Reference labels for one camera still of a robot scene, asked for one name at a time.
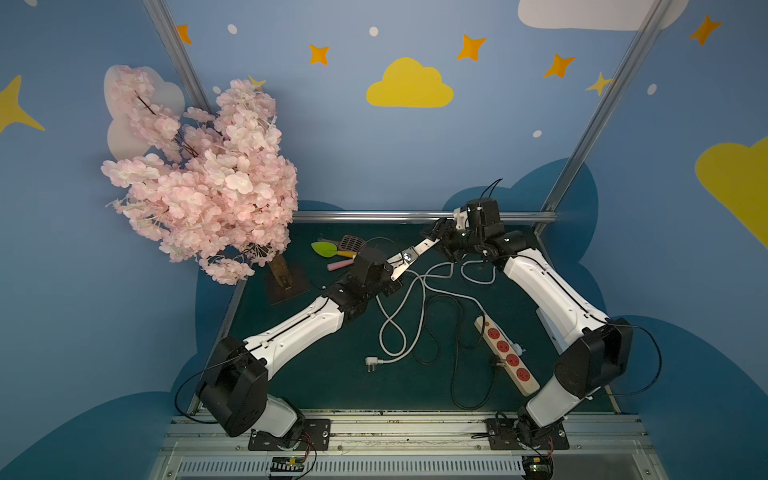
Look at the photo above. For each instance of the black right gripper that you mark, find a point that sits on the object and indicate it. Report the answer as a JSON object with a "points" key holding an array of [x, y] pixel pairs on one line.
{"points": [[445, 234]]}

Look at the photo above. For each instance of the front aluminium rail base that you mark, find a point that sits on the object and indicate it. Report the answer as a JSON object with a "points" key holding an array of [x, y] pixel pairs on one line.
{"points": [[359, 444]]}

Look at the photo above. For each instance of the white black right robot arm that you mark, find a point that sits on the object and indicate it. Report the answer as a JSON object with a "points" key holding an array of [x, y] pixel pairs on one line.
{"points": [[597, 349]]}

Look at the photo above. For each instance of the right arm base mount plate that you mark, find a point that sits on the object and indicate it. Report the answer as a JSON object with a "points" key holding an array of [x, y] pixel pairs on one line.
{"points": [[515, 434]]}

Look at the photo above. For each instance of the horizontal aluminium frame rail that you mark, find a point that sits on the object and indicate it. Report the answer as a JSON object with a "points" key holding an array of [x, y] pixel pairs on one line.
{"points": [[409, 217]]}

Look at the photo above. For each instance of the green yellow toy trowel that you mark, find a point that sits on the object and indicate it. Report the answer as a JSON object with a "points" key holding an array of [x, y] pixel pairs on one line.
{"points": [[329, 250]]}

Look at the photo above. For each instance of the dark metal tree base plate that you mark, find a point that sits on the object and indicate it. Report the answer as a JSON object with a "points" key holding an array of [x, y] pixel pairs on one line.
{"points": [[299, 285]]}

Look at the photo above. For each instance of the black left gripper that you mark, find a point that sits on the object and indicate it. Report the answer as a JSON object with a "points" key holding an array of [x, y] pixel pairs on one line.
{"points": [[387, 273]]}

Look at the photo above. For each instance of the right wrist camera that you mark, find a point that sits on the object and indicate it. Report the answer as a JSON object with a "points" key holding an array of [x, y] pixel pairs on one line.
{"points": [[483, 216]]}

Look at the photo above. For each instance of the pink blossom artificial tree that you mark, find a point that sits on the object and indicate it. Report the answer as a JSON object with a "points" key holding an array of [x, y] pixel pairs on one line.
{"points": [[214, 186]]}

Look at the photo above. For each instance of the left vertical aluminium post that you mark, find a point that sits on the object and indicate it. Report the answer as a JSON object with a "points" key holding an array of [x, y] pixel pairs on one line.
{"points": [[165, 26]]}

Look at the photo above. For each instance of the beige red socket power strip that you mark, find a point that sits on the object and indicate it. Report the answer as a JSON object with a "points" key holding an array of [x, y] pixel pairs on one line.
{"points": [[509, 354]]}

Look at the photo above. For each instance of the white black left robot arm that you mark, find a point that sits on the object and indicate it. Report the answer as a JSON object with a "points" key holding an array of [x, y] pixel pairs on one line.
{"points": [[234, 384]]}

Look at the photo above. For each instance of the brown artificial tree trunk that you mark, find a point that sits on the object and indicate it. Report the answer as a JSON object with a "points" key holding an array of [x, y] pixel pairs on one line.
{"points": [[281, 272]]}

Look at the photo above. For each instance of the white power strip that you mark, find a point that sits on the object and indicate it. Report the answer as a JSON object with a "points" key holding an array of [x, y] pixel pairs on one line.
{"points": [[411, 257]]}

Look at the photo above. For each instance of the brown slotted toy scoop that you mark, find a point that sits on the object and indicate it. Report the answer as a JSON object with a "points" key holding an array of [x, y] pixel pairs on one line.
{"points": [[348, 243]]}

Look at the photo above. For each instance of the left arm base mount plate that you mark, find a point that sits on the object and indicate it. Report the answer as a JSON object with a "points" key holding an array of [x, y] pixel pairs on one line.
{"points": [[300, 435]]}

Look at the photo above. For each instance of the purple pink toy rake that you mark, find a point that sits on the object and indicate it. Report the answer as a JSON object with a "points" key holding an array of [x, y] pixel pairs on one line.
{"points": [[338, 265]]}

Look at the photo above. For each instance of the right vertical aluminium post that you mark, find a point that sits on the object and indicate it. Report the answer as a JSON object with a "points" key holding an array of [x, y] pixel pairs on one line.
{"points": [[641, 44]]}

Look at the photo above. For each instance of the vertical aluminium post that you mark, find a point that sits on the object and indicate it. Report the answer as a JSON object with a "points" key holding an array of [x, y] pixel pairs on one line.
{"points": [[165, 26], [641, 44]]}

